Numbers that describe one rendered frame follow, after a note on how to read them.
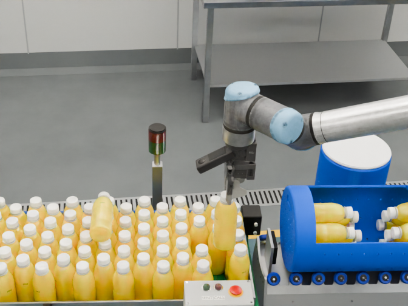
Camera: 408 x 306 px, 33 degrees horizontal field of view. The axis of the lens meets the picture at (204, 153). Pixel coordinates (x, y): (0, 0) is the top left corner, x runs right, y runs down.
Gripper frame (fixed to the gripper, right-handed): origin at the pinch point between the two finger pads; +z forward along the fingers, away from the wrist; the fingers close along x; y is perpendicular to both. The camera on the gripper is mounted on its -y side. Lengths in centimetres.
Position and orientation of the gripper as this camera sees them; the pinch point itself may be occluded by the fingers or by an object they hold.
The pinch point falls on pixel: (226, 196)
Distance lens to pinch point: 204.8
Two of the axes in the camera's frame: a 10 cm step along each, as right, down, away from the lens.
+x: -0.6, -5.7, 8.2
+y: 10.0, 0.0, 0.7
